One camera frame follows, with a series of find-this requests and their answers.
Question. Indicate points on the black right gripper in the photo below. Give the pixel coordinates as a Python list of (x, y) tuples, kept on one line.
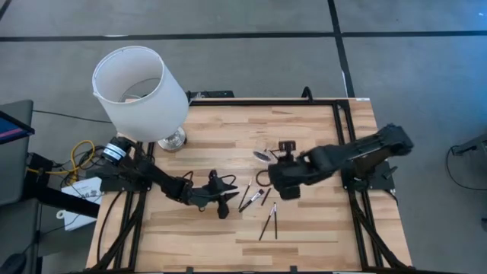
[(293, 175)]

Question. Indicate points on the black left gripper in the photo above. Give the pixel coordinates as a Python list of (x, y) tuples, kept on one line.
[(207, 196)]

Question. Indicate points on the black brush dark fluffy bristles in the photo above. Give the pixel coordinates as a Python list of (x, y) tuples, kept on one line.
[(261, 155)]

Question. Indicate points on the long thin black makeup brush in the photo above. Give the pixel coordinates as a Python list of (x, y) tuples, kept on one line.
[(266, 224)]

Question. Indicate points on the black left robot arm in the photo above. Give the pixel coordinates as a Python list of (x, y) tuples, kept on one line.
[(160, 179)]

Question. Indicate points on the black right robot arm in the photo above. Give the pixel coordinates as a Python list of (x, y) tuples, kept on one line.
[(361, 150)]

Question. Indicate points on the black brush silver ferrule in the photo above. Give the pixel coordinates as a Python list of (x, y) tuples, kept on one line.
[(249, 201)]

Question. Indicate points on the short black makeup brush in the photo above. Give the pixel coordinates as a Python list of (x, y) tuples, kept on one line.
[(266, 196)]

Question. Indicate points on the white shade silver table lamp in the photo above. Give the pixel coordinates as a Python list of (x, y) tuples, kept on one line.
[(141, 99)]

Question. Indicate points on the white paper tag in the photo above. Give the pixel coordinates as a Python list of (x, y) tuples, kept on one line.
[(83, 190)]

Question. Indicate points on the black stand bar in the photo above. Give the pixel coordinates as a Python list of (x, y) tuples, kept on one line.
[(57, 198)]

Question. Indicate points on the grey stand foot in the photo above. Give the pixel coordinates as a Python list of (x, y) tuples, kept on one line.
[(475, 144)]

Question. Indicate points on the grey cabinet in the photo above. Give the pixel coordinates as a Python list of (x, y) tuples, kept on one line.
[(15, 171)]

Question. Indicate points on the dark monitor screen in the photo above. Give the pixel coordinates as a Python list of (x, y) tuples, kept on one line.
[(11, 131)]

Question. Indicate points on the black computer mouse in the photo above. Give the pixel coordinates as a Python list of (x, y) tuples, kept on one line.
[(11, 264)]

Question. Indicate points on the black aluminium frame rail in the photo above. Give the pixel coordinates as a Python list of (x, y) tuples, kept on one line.
[(266, 102)]

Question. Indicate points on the black aluminium side frame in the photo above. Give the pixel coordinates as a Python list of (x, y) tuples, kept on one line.
[(133, 228), (339, 129)]

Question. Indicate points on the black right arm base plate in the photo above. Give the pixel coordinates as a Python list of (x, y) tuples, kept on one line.
[(380, 179)]

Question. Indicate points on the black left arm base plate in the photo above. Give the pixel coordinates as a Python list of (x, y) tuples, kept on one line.
[(114, 182)]

